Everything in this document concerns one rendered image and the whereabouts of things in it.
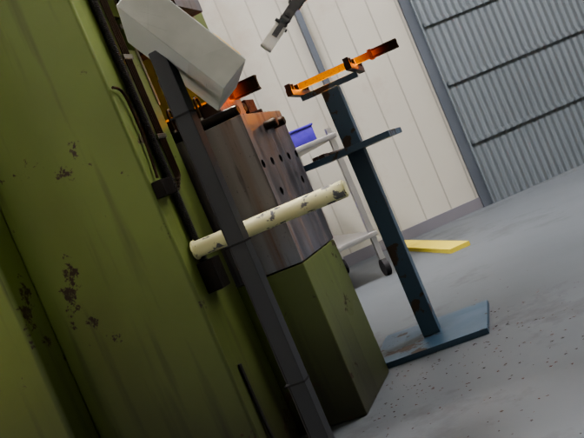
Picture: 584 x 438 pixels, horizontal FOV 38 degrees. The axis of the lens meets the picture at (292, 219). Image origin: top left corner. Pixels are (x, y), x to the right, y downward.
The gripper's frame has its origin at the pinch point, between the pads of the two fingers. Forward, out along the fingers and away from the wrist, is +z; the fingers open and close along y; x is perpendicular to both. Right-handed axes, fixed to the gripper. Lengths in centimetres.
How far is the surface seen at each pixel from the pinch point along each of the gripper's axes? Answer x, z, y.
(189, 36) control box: 14.8, 18.8, -24.2
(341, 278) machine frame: -59, 32, 57
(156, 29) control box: 21.0, 21.5, -23.7
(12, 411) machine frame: 3, 113, 39
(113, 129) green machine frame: 20.8, 37.7, 18.7
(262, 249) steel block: -30, 40, 37
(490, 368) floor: -99, 36, 20
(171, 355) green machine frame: -23, 78, 25
